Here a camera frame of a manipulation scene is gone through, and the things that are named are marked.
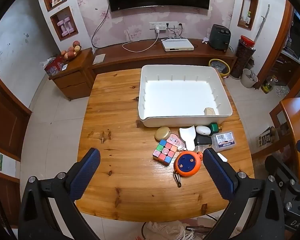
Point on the wooden side cabinet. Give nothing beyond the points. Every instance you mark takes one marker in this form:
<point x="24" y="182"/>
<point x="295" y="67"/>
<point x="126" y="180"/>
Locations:
<point x="72" y="80"/>

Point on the cardboard box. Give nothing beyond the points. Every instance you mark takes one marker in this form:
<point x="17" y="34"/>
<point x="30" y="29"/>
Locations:
<point x="265" y="137"/>

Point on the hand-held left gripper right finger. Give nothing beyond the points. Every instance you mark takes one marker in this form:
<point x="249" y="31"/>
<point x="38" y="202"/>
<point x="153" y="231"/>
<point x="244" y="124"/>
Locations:
<point x="217" y="172"/>

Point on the black plug adapter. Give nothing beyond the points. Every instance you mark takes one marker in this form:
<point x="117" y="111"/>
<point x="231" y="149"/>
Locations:
<point x="203" y="141"/>

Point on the white wall socket strip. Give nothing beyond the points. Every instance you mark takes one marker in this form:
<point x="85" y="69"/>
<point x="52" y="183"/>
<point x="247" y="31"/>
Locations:
<point x="170" y="25"/>

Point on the pile of peaches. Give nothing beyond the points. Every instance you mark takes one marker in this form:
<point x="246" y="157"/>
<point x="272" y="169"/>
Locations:
<point x="71" y="51"/>

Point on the small beige object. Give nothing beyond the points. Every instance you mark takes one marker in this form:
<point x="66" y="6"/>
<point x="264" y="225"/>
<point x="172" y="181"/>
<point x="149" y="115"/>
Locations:
<point x="209" y="111"/>

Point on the small white figurine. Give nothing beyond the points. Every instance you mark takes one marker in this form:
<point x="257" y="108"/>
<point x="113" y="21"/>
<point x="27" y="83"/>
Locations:
<point x="205" y="40"/>

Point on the white oval earbud case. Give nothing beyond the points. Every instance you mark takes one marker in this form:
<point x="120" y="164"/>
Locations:
<point x="202" y="130"/>

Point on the white curved plastic piece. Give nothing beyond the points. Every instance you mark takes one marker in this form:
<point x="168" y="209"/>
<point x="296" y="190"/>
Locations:
<point x="188" y="137"/>

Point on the pink dumbbells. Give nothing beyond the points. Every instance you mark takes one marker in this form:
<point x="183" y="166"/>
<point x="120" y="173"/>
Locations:
<point x="66" y="26"/>

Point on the clear box with barcode label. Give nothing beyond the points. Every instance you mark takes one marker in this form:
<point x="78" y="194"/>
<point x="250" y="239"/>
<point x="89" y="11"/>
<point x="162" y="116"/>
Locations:
<point x="225" y="142"/>

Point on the round gold compact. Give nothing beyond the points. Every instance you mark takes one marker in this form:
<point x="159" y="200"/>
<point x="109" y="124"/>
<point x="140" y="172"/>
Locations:
<point x="162" y="133"/>

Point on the yellow-rimmed trash bin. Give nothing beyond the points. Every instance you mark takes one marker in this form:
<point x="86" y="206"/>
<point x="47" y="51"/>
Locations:
<point x="219" y="66"/>

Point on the white plastic storage bin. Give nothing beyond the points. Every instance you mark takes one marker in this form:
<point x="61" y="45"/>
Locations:
<point x="177" y="97"/>

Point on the green bottle with gold cap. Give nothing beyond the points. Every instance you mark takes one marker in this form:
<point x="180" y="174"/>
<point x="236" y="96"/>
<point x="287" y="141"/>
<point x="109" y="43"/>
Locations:
<point x="215" y="127"/>

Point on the red tissue box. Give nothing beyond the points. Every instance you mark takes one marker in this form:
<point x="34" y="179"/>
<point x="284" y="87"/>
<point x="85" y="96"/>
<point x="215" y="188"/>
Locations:
<point x="53" y="66"/>

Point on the long wooden television cabinet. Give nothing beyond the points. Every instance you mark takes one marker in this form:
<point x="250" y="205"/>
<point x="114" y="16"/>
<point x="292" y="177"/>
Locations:
<point x="140" y="57"/>

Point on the small bottle in niche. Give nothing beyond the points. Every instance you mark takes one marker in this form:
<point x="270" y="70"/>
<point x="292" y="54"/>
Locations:
<point x="248" y="17"/>

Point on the white set-top box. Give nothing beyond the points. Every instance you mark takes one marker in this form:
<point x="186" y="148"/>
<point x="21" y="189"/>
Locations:
<point x="177" y="45"/>

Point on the white charger plug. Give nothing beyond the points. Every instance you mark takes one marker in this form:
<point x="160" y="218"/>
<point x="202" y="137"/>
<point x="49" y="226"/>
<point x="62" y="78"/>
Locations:
<point x="160" y="28"/>

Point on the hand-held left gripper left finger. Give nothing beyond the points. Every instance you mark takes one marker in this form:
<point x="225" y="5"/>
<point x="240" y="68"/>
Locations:
<point x="87" y="172"/>

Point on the white paper sheet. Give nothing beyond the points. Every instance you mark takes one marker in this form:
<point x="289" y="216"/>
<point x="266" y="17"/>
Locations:
<point x="99" y="58"/>

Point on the wooden door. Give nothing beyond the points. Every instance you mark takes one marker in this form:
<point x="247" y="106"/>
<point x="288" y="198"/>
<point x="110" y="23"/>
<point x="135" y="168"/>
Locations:
<point x="5" y="120"/>

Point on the black air fryer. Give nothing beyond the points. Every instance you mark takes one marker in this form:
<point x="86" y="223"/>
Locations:
<point x="218" y="37"/>

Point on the colourful puzzle cube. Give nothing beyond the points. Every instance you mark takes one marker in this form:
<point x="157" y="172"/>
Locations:
<point x="165" y="152"/>

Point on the wooden chair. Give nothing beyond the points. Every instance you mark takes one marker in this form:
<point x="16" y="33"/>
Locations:
<point x="296" y="120"/>

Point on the white mop head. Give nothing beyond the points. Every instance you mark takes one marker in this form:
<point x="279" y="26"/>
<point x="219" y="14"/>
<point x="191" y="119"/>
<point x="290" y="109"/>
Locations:
<point x="165" y="230"/>

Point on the cooking oil bottle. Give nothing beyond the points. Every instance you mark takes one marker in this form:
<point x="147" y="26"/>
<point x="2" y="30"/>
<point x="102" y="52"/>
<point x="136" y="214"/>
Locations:
<point x="268" y="85"/>

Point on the white bucket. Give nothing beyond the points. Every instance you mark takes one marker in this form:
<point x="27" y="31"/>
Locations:
<point x="248" y="80"/>

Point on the orange round tape measure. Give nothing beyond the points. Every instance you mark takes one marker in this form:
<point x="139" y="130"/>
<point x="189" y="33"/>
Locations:
<point x="187" y="165"/>

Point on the long thin stick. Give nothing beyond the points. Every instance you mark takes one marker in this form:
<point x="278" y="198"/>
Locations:
<point x="261" y="25"/>

